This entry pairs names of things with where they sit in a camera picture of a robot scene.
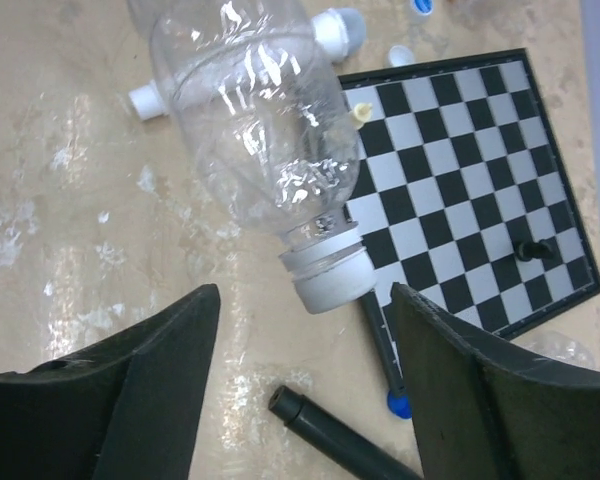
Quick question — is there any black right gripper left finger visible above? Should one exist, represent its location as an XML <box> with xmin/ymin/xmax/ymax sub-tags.
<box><xmin>0</xmin><ymin>284</ymin><xmax>220</xmax><ymax>479</ymax></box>

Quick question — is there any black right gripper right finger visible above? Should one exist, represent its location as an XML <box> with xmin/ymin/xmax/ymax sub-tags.
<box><xmin>391</xmin><ymin>283</ymin><xmax>600</xmax><ymax>479</ymax></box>

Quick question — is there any blue cap of clear bottle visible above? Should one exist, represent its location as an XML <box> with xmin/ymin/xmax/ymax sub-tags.
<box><xmin>387</xmin><ymin>391</ymin><xmax>412</xmax><ymax>419</ymax></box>

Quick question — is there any clear bottle without label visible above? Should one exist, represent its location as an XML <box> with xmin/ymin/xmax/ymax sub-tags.
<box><xmin>520</xmin><ymin>331</ymin><xmax>596</xmax><ymax>370</ymax></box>

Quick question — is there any crushed clear bottle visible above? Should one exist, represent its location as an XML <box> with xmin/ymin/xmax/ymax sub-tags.
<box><xmin>149</xmin><ymin>1</ymin><xmax>360</xmax><ymax>249</ymax></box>

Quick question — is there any white Pocari Sweat cap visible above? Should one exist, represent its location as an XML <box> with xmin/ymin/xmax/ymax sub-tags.
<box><xmin>280</xmin><ymin>227</ymin><xmax>377</xmax><ymax>314</ymax></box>

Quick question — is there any white upturned bottle cap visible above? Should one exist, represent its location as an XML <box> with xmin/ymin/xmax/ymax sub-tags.
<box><xmin>387</xmin><ymin>45</ymin><xmax>415</xmax><ymax>68</ymax></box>

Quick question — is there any black toy microphone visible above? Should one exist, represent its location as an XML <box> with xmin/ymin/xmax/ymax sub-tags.
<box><xmin>268</xmin><ymin>385</ymin><xmax>420</xmax><ymax>480</ymax></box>

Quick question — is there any black chess piece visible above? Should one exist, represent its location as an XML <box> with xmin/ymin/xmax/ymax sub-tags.
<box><xmin>513</xmin><ymin>240</ymin><xmax>555</xmax><ymax>262</ymax></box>

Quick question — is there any black and silver chessboard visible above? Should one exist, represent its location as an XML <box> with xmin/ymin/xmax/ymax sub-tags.
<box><xmin>340</xmin><ymin>49</ymin><xmax>600</xmax><ymax>396</ymax></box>

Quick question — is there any cream chess piece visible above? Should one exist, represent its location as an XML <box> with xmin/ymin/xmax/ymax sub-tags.
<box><xmin>350</xmin><ymin>103</ymin><xmax>373</xmax><ymax>130</ymax></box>

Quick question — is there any white toy microphone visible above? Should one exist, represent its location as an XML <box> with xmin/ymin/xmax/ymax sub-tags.
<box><xmin>128</xmin><ymin>7</ymin><xmax>367</xmax><ymax>121</ymax></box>

